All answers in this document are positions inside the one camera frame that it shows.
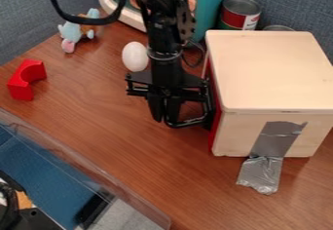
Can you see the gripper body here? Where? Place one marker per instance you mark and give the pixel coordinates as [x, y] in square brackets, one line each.
[165, 78]

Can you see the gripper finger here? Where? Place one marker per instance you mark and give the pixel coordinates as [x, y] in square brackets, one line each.
[173, 110]
[155, 108]

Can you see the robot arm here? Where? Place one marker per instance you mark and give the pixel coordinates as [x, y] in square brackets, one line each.
[164, 19]

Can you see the white toy egg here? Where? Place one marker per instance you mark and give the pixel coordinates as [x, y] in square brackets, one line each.
[135, 57]

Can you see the red and white can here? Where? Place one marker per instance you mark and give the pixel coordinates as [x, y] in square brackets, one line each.
[238, 16]

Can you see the wooden cabinet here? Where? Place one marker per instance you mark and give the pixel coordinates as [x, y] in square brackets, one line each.
[269, 78]

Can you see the blue plush animal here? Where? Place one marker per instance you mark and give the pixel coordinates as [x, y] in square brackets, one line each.
[71, 32]

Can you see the grey tape strip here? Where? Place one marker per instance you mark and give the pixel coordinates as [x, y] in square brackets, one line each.
[266, 162]

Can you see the silver pot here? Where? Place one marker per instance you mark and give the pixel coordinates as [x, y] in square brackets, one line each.
[277, 28]

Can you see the red arch block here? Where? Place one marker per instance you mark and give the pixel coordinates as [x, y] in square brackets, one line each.
[26, 78]

